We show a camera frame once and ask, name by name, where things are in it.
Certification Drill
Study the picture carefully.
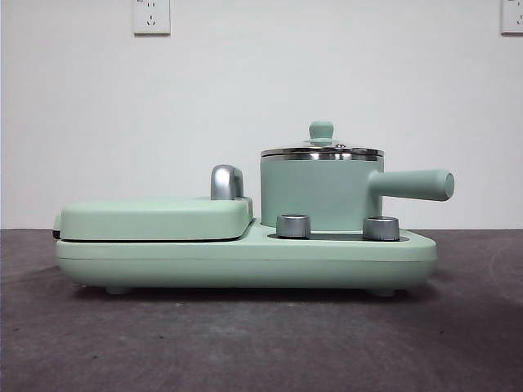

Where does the chrome grill cover handle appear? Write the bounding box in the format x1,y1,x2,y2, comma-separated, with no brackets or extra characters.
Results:
208,163,246,201

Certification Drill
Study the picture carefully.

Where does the white wall socket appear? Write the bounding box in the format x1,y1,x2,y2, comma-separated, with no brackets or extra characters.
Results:
131,0,172,36
499,0,523,36

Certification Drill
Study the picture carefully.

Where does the mint green handled steamer pot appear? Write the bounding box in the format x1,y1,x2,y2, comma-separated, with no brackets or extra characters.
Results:
258,151,456,229

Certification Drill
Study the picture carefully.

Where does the silver control knob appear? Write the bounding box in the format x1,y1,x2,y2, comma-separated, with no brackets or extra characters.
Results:
362,216,400,241
275,212,311,238

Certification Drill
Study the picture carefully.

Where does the mint green grill cover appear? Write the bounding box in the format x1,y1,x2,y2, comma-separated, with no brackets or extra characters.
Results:
51,194,254,243

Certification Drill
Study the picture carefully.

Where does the mint green breakfast machine base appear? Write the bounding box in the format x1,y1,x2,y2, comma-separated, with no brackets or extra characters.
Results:
56,217,437,296

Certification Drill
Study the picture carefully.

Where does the glass lid with green knob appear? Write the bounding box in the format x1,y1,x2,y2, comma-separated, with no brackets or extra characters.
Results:
260,119,384,159

